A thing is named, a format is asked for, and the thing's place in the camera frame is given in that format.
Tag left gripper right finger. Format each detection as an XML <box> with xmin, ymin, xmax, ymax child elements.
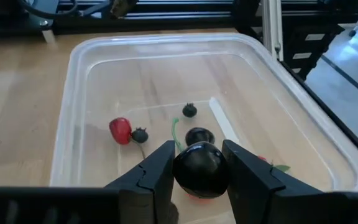
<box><xmin>222</xmin><ymin>139</ymin><xmax>318</xmax><ymax>224</ymax></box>

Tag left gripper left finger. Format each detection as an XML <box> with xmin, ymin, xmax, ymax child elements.
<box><xmin>104</xmin><ymin>140</ymin><xmax>180</xmax><ymax>224</ymax></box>

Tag red strawberry green leaves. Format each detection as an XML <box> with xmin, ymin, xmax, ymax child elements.
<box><xmin>257</xmin><ymin>154</ymin><xmax>291</xmax><ymax>174</ymax></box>

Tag dark blueberry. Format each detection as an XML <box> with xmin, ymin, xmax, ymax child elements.
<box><xmin>131</xmin><ymin>126</ymin><xmax>149</xmax><ymax>144</ymax></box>
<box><xmin>181</xmin><ymin>102</ymin><xmax>198</xmax><ymax>118</ymax></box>

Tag black plum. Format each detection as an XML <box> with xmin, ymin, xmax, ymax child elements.
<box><xmin>184</xmin><ymin>126</ymin><xmax>216</xmax><ymax>147</ymax></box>
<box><xmin>172</xmin><ymin>141</ymin><xmax>230</xmax><ymax>200</ymax></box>

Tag small red strawberry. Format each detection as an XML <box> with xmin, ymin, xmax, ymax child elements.
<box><xmin>108</xmin><ymin>116</ymin><xmax>133</xmax><ymax>146</ymax></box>

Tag clear plastic tupperware container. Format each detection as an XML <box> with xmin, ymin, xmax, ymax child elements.
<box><xmin>48</xmin><ymin>32</ymin><xmax>358</xmax><ymax>192</ymax></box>

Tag black labelled drawer unit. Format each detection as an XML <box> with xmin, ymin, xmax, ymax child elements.
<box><xmin>283</xmin><ymin>23</ymin><xmax>346</xmax><ymax>80</ymax></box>

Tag silver aluminium post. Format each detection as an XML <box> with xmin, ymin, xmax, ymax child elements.
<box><xmin>260</xmin><ymin>0</ymin><xmax>285</xmax><ymax>62</ymax></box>

